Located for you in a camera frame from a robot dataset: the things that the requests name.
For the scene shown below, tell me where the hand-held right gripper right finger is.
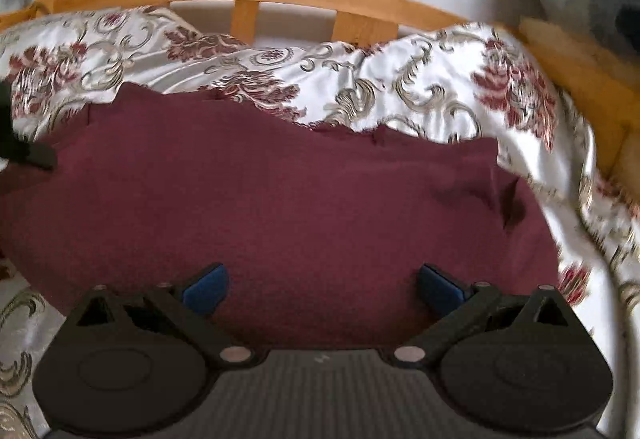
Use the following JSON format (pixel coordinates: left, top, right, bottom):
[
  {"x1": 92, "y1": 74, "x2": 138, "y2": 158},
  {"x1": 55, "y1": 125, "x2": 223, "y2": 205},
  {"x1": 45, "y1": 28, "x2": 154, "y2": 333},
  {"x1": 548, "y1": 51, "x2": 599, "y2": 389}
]
[{"x1": 392, "y1": 263, "x2": 577, "y2": 367}]

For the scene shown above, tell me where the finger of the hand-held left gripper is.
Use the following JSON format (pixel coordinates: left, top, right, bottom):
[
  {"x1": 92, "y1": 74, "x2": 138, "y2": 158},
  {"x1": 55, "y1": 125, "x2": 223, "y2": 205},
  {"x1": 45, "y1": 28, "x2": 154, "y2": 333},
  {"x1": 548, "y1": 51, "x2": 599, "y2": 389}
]
[{"x1": 0, "y1": 79, "x2": 59, "y2": 171}]

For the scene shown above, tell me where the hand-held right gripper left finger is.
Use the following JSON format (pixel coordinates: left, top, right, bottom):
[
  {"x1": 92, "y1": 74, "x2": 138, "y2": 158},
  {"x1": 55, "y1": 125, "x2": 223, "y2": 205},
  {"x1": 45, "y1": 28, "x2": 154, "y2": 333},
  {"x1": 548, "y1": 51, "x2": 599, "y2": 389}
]
[{"x1": 65, "y1": 262, "x2": 255, "y2": 365}]

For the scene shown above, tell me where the maroon long-sleeve shirt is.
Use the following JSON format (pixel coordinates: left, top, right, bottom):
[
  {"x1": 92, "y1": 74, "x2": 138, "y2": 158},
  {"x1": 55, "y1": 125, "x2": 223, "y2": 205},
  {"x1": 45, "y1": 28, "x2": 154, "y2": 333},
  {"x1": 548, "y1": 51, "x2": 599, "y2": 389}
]
[{"x1": 0, "y1": 82, "x2": 562, "y2": 354}]

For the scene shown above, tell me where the floral satin blanket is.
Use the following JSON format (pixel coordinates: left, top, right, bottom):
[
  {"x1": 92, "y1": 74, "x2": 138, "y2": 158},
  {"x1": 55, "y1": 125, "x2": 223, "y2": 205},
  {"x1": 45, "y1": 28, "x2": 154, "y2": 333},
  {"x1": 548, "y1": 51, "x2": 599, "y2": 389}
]
[{"x1": 0, "y1": 4, "x2": 640, "y2": 439}]

